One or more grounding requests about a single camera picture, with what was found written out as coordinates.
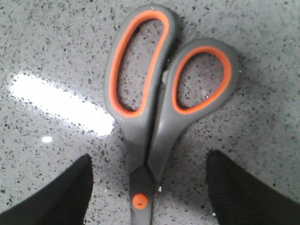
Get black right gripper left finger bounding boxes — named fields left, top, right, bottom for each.
left=0, top=154, right=93, bottom=225

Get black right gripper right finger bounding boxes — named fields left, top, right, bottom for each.
left=206, top=150, right=300, bottom=225

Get grey orange scissors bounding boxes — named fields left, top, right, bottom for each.
left=105, top=4, right=239, bottom=225

